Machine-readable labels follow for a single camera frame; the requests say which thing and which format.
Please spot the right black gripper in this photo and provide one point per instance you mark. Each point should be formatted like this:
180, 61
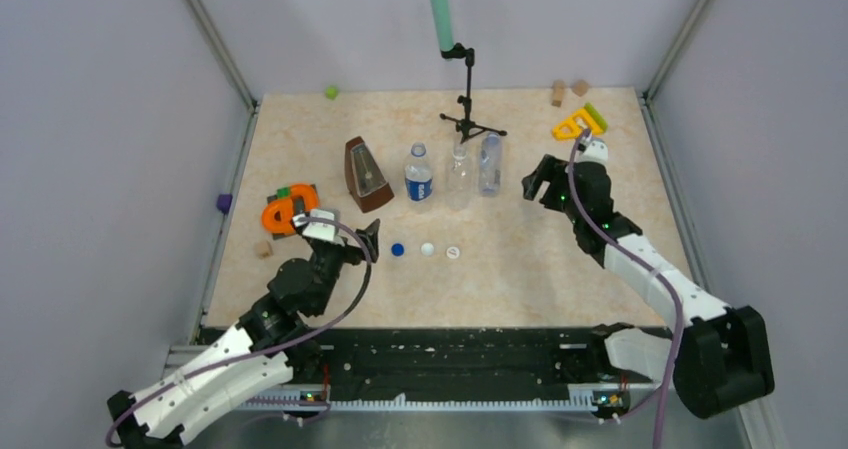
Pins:
533, 182

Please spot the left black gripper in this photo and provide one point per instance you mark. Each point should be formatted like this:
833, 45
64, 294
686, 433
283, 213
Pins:
369, 239

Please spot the blue bottle cap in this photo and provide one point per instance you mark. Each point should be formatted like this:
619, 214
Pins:
397, 250

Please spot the clear bottle red label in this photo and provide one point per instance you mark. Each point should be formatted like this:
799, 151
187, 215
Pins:
489, 181

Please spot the white Pocari Sweat cap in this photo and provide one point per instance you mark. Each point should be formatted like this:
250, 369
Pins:
427, 249

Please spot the clear bottle white cap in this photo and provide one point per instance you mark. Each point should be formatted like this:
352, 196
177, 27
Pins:
459, 182

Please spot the clear Pepsi plastic bottle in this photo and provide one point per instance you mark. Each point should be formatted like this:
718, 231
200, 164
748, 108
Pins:
418, 174

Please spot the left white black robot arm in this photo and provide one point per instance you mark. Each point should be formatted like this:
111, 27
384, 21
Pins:
267, 346

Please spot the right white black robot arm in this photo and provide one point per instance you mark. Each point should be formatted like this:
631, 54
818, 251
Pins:
718, 356

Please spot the brown wooden metronome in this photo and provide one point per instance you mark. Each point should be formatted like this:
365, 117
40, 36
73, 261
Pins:
365, 180

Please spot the yellow plastic toy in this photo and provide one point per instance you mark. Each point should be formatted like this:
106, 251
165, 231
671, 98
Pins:
572, 127

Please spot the black tripod stand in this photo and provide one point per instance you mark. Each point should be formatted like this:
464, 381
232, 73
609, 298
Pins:
465, 126

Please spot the green cylinder stick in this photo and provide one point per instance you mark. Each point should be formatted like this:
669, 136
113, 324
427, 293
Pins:
598, 124

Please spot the tall wooden block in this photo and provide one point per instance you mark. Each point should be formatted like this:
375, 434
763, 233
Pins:
558, 91

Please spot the small wooden cube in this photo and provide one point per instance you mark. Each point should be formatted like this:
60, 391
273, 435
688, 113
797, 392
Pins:
263, 249

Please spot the purple block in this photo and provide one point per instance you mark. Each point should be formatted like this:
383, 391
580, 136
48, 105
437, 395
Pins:
224, 203

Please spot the mint green microphone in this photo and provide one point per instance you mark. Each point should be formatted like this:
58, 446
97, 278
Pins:
443, 24

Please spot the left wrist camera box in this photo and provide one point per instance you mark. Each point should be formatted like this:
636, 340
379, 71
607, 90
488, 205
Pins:
315, 225

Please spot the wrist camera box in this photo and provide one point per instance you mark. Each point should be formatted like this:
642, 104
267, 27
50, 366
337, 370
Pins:
315, 225
593, 150

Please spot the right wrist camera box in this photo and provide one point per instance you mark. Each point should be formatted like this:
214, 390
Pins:
593, 150

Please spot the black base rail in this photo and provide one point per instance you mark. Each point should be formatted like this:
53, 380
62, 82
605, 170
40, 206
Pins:
462, 365

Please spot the white slotted cable duct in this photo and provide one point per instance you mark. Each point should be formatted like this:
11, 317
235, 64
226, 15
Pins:
295, 400

